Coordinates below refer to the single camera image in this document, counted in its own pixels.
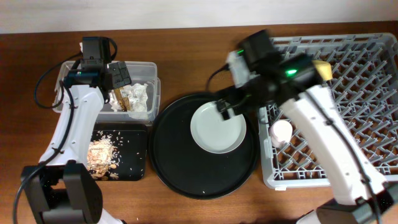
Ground round black serving tray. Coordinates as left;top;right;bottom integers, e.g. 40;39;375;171
148;92;260;200

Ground grey plate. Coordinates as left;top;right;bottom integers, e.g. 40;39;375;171
190;101;247;154

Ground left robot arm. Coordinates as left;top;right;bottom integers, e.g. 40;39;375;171
12;37;131;223

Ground black rectangular tray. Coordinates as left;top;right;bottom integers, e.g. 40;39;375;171
91;123;148;181

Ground gold snack wrapper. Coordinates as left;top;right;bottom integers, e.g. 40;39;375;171
114;87;132;111

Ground clear plastic bin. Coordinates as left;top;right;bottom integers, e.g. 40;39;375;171
54;61;160;124

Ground pink cup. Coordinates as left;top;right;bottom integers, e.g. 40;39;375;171
269;120;293;148

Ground white napkin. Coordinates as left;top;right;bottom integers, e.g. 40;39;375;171
109;83;148;112

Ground grey dishwasher rack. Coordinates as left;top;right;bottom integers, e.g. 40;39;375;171
257;33;397;190

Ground yellow bowl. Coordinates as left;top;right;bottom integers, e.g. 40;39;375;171
312;60;333;81

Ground food scraps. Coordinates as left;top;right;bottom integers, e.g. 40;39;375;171
87;130;121;181

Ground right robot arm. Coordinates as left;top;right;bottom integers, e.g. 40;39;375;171
216;30;397;223

